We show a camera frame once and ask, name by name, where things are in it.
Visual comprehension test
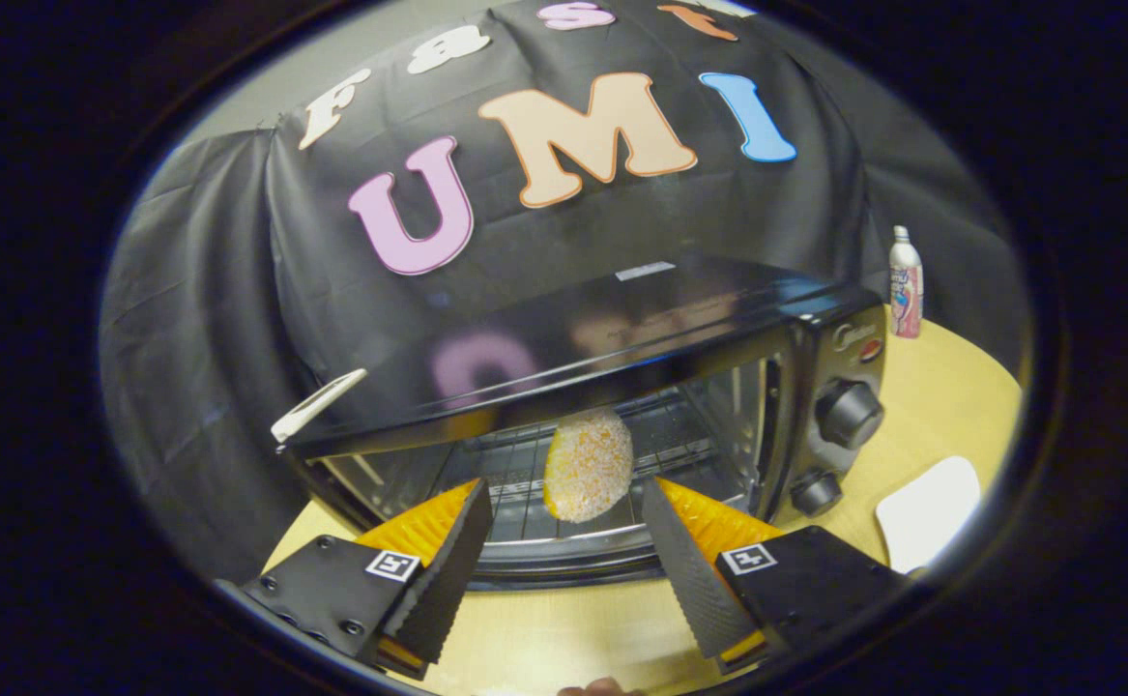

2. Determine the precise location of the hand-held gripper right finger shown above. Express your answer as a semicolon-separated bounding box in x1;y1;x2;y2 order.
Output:
641;476;912;676

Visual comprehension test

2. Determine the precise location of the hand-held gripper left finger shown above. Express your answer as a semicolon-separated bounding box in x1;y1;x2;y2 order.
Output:
214;478;495;681

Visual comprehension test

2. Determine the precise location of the breaded croquette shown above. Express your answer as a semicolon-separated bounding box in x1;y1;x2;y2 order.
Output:
542;408;635;524

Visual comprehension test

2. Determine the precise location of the black toaster oven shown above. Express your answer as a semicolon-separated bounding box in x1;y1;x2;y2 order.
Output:
278;256;888;591

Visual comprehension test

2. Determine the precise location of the white pop-up toaster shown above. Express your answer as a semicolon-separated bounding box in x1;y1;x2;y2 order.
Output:
271;368;369;444

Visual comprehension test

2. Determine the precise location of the white plate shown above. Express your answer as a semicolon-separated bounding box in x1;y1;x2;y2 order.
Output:
875;456;982;575

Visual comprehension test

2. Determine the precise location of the black backdrop cloth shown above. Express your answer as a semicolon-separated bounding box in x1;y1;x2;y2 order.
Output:
100;0;1028;586

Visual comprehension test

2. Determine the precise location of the silver and pink bottle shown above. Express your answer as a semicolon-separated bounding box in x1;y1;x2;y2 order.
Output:
888;225;925;339

